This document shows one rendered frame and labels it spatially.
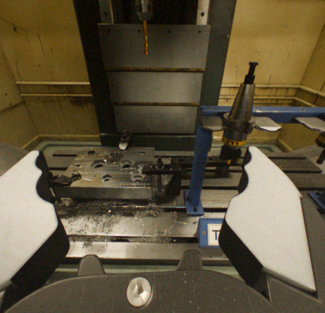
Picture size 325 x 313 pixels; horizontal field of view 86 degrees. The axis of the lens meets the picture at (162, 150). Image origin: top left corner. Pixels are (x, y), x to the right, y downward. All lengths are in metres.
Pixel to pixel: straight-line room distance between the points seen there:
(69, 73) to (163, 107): 0.77
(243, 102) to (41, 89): 1.44
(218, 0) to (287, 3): 0.60
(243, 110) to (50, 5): 1.30
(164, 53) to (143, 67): 0.11
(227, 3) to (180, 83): 0.36
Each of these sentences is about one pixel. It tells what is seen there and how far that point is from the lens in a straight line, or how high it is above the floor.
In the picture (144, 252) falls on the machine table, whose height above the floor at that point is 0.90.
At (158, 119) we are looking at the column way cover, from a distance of 0.99.
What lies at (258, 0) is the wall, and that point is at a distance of 1.42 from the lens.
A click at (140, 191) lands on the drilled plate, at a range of 0.55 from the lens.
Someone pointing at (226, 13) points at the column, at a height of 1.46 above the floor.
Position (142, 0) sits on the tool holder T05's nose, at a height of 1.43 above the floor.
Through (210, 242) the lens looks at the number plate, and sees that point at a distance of 0.52.
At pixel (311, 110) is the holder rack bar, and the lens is 0.53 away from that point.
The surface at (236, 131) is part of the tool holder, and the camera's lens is 0.38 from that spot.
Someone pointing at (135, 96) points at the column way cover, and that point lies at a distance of 0.95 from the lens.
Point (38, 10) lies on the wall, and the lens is 1.50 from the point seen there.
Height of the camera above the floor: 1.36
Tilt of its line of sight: 32 degrees down
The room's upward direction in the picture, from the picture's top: 1 degrees clockwise
